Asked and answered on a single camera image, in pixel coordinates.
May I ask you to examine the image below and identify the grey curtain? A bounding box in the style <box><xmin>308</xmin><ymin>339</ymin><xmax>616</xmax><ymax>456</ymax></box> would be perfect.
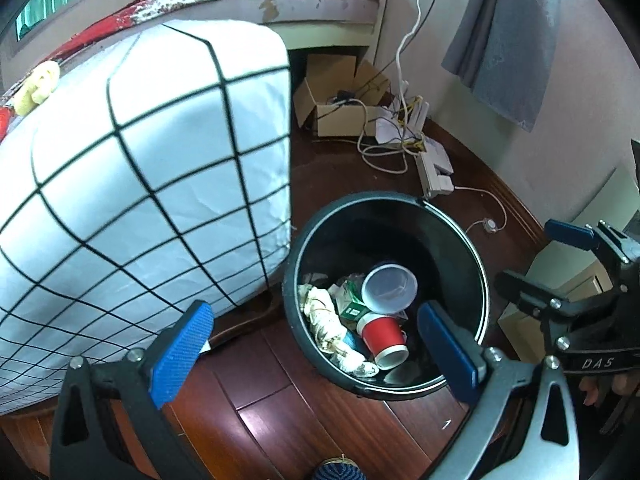
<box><xmin>440</xmin><ymin>0</ymin><xmax>564</xmax><ymax>134</ymax></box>

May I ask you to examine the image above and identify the red paper cup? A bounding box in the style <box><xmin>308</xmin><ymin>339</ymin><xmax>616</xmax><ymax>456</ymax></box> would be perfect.
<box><xmin>358</xmin><ymin>312</ymin><xmax>410</xmax><ymax>371</ymax></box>

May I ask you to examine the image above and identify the yellow plush toy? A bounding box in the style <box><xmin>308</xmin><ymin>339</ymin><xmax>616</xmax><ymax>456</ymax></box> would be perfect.
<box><xmin>12</xmin><ymin>59</ymin><xmax>61</xmax><ymax>116</ymax></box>

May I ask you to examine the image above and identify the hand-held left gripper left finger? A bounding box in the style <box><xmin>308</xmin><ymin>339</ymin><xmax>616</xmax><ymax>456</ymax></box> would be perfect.
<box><xmin>49</xmin><ymin>299</ymin><xmax>216</xmax><ymax>480</ymax></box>

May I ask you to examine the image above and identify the person's right hand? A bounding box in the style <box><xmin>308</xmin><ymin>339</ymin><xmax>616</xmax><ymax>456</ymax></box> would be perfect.
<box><xmin>579</xmin><ymin>372</ymin><xmax>640</xmax><ymax>411</ymax></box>

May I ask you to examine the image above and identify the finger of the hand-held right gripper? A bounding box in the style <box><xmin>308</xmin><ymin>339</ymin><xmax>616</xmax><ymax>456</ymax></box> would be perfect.
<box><xmin>544</xmin><ymin>218</ymin><xmax>640</xmax><ymax>266</ymax></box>
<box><xmin>494</xmin><ymin>269</ymin><xmax>576</xmax><ymax>356</ymax></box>

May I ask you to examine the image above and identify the blue striped slipper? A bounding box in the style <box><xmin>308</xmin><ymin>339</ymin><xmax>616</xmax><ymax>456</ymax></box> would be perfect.
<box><xmin>309</xmin><ymin>454</ymin><xmax>369</xmax><ymax>480</ymax></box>

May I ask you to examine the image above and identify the thin white switch cable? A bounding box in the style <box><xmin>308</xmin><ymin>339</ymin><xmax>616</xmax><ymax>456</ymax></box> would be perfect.
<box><xmin>452</xmin><ymin>184</ymin><xmax>509</xmax><ymax>236</ymax></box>

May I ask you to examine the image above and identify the thick white cable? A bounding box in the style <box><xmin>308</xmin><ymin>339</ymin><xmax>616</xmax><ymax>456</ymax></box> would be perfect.
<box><xmin>394</xmin><ymin>0</ymin><xmax>426</xmax><ymax>112</ymax></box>

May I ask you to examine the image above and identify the pale cabinet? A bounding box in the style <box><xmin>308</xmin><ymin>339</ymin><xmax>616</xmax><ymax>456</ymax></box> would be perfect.
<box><xmin>497</xmin><ymin>164</ymin><xmax>640</xmax><ymax>367</ymax></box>

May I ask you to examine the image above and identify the looped white cable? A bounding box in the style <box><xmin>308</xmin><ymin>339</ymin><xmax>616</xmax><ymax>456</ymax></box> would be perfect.
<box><xmin>357</xmin><ymin>104</ymin><xmax>426</xmax><ymax>176</ymax></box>

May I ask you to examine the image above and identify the brown cardboard box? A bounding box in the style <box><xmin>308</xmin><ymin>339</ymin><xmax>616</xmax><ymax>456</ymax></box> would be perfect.
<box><xmin>292</xmin><ymin>53</ymin><xmax>396</xmax><ymax>139</ymax></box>

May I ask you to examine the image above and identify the window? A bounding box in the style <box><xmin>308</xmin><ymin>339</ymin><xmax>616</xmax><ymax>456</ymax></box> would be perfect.
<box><xmin>14</xmin><ymin>0</ymin><xmax>132</xmax><ymax>42</ymax></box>

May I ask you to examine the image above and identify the crumpled white paper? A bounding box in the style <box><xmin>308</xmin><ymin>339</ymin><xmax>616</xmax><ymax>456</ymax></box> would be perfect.
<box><xmin>374</xmin><ymin>117</ymin><xmax>406</xmax><ymax>144</ymax></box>

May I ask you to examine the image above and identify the white strip with yellow wires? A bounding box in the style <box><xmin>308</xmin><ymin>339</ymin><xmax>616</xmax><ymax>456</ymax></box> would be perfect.
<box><xmin>397</xmin><ymin>94</ymin><xmax>432</xmax><ymax>154</ymax></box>

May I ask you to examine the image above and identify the pale bed base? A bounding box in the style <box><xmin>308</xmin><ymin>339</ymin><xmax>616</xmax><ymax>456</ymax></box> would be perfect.
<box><xmin>224</xmin><ymin>0</ymin><xmax>382</xmax><ymax>54</ymax></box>

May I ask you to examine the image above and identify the white power strip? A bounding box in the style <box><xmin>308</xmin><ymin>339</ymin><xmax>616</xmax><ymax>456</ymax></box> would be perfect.
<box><xmin>415</xmin><ymin>147</ymin><xmax>456</xmax><ymax>199</ymax></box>

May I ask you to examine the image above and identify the white plastic cup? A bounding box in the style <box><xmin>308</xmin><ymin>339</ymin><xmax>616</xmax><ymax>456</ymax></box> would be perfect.
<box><xmin>360</xmin><ymin>260</ymin><xmax>419</xmax><ymax>314</ymax></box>

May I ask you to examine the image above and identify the green small box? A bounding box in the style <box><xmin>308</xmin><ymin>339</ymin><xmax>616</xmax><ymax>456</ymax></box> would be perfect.
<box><xmin>337</xmin><ymin>280</ymin><xmax>374</xmax><ymax>329</ymax></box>

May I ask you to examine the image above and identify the black round trash bin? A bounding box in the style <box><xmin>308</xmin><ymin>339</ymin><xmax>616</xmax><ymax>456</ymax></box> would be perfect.
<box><xmin>282</xmin><ymin>191</ymin><xmax>494</xmax><ymax>402</ymax></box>

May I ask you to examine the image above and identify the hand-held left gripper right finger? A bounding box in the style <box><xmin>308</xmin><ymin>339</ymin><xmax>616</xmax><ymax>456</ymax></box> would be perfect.
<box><xmin>416</xmin><ymin>300</ymin><xmax>584</xmax><ymax>480</ymax></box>

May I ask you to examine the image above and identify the crumpled white tissue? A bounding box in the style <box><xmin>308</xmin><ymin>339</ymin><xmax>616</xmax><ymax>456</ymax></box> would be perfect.
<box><xmin>298</xmin><ymin>282</ymin><xmax>381</xmax><ymax>379</ymax></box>

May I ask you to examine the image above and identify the white checked quilt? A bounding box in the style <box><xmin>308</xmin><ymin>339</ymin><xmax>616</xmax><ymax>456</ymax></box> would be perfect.
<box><xmin>0</xmin><ymin>18</ymin><xmax>294</xmax><ymax>417</ymax></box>

